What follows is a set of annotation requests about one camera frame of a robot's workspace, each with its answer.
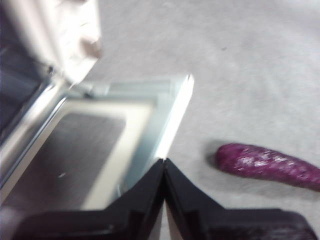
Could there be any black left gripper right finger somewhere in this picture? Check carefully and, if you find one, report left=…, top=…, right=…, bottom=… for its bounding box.
left=164, top=157, right=320, bottom=240

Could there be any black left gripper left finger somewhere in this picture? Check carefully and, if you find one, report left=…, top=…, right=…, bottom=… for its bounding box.
left=9, top=157, right=166, bottom=240

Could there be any purple eggplant with green stem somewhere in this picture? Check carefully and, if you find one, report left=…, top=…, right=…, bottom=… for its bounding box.
left=215, top=142, right=320, bottom=193

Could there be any glass oven door with handle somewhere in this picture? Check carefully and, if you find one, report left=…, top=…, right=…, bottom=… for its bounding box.
left=0, top=73, right=196, bottom=213

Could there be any oven timer knob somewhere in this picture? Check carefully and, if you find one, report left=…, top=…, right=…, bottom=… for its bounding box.
left=80, top=37, right=103, bottom=59

